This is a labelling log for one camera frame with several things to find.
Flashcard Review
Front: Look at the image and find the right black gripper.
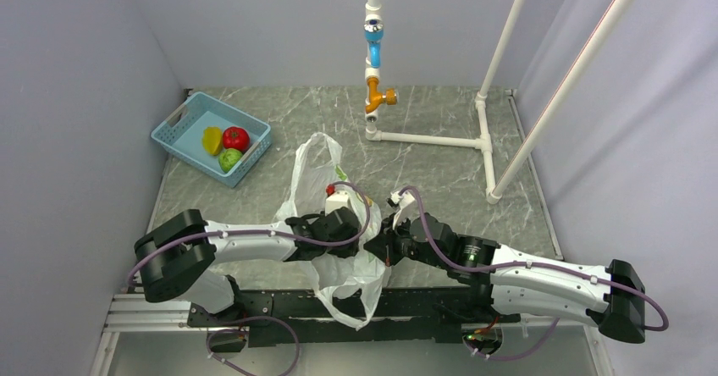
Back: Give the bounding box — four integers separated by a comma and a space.
364, 211, 448, 269

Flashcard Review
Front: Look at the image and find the white printed plastic bag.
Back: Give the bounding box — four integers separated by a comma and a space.
275, 133, 390, 330

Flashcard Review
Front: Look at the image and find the green fake fruit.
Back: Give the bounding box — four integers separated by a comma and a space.
218, 148, 243, 173

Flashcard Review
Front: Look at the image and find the red fake tomato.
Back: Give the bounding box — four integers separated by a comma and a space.
222, 126, 251, 152

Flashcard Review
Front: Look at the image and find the yellow fake fruit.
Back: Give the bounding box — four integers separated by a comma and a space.
202, 126, 224, 157

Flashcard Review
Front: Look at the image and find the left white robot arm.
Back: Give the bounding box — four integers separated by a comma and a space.
128, 207, 368, 325

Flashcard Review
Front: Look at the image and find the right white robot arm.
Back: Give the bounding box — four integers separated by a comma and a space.
365, 214, 647, 344

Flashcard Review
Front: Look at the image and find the orange pipe tap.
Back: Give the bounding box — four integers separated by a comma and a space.
365, 76, 398, 114

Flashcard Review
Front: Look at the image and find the light blue plastic basket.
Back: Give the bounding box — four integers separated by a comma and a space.
151, 92, 273, 188

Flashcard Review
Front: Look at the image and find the blue pipe valve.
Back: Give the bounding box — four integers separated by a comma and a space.
363, 15, 384, 69

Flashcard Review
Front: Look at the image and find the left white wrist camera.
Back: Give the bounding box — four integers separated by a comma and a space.
323, 184, 357, 215

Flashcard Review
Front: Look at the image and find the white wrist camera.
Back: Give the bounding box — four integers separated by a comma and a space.
387, 190, 417, 229
323, 184, 357, 215

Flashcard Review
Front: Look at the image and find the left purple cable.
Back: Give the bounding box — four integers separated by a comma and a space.
125, 181, 373, 293

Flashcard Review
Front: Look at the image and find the purple cable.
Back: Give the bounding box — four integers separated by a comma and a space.
401, 185, 670, 333
125, 181, 373, 293

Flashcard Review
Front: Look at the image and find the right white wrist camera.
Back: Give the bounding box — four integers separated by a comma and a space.
387, 190, 417, 229

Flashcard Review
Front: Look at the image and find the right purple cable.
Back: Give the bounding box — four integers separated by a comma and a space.
401, 185, 670, 333

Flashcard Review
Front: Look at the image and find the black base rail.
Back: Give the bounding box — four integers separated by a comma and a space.
188, 286, 522, 349

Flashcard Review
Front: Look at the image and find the white PVC pipe frame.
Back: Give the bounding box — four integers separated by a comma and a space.
364, 0, 655, 205

